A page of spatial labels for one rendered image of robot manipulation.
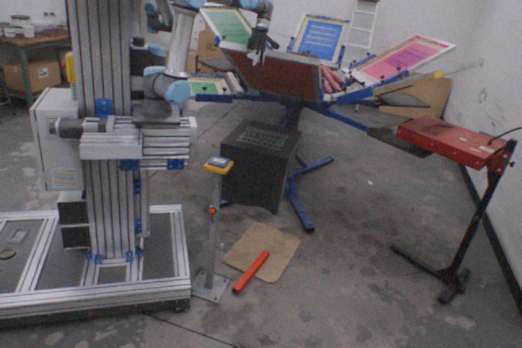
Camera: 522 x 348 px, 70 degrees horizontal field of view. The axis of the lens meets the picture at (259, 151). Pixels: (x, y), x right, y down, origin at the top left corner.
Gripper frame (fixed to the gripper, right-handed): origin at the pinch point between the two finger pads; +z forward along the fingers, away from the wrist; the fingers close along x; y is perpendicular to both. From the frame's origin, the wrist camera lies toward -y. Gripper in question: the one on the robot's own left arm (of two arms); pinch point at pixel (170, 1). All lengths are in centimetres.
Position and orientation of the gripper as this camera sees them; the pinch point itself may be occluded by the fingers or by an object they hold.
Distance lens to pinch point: 287.8
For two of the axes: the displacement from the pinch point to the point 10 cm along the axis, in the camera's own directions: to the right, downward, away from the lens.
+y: -2.5, 8.6, 4.5
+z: 1.7, -4.2, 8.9
